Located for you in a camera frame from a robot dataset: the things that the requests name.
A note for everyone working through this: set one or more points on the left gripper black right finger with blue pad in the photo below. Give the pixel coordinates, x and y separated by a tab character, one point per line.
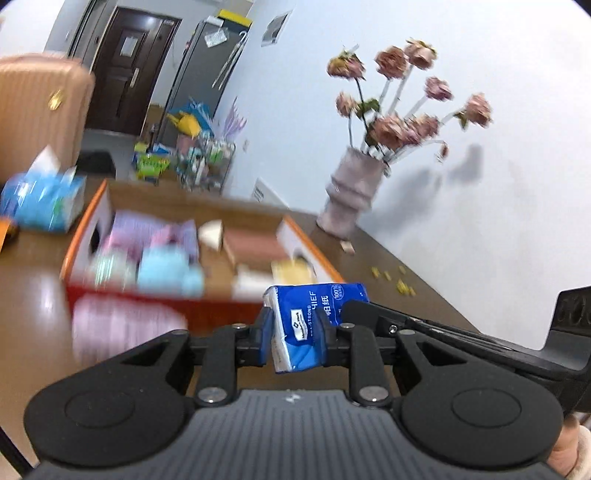
387	353

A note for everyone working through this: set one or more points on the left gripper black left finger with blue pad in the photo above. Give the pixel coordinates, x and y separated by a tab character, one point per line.
174	356

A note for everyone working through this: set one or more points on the blue pocket tissue pack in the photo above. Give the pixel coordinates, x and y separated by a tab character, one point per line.
298	340

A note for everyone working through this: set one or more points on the light blue plush toy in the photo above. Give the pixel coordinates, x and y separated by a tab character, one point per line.
167	271

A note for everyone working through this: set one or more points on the person's right hand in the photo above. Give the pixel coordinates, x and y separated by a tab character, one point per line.
570	456

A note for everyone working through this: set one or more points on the cardboard box orange rim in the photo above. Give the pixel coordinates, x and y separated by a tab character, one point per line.
216	306

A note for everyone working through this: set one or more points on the pink layered sponge block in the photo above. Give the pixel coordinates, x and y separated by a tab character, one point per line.
257	250

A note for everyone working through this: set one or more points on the white wedge sponge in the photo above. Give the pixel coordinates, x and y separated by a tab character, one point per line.
210	235

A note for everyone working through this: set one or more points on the pink fluffy cloth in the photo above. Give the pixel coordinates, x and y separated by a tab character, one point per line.
103	327

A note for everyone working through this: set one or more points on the pale green shiny pouch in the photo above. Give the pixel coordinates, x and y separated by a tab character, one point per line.
112	269

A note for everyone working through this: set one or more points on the pink textured vase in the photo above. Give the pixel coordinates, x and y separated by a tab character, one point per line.
351	192

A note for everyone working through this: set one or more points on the lilac knitted pouch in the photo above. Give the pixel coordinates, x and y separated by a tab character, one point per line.
133	232

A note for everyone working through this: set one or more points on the green snack bag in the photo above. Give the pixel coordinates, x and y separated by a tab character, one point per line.
149	167

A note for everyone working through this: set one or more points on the dried pink roses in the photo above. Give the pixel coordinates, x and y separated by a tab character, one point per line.
412	108

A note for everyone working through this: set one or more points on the black bag on floor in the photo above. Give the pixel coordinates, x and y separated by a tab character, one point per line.
96	163

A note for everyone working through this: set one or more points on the yellow watering can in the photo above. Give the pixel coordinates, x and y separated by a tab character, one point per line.
186	124

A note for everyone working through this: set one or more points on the grey refrigerator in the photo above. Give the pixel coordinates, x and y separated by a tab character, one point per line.
205	67

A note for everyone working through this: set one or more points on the pink ribbed suitcase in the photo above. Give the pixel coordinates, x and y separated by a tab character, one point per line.
45	99

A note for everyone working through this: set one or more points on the dark brown door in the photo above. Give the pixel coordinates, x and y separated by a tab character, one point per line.
126	68

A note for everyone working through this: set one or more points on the white board against wall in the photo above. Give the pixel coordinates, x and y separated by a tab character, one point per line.
262	193

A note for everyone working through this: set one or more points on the wire rack with supplies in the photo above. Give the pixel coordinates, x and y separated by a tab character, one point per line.
203	163

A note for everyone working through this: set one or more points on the orange handled scissors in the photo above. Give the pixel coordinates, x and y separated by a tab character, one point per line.
9	231

